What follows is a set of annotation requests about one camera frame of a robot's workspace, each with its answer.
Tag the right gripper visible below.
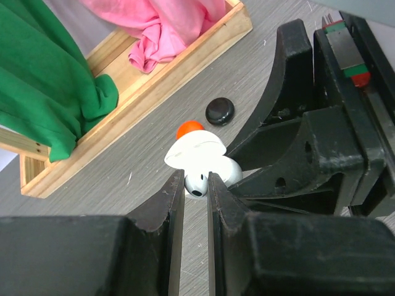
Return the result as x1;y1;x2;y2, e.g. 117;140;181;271
227;12;394;217

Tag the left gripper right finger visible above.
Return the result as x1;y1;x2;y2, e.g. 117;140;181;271
207;173;394;295

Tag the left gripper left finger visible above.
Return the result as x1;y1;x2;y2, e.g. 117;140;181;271
1;170;185;295

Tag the white earbud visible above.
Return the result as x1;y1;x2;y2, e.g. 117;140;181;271
185;173;208;199

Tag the orange earbud case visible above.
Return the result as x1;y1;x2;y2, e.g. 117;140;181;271
176;120;204;140

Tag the wooden clothes rack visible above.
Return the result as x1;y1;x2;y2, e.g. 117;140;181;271
1;1;252;199

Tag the pink t-shirt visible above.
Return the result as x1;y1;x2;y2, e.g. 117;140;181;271
81;0;226;73

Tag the green t-shirt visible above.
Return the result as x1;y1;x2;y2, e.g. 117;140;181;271
1;1;119;162

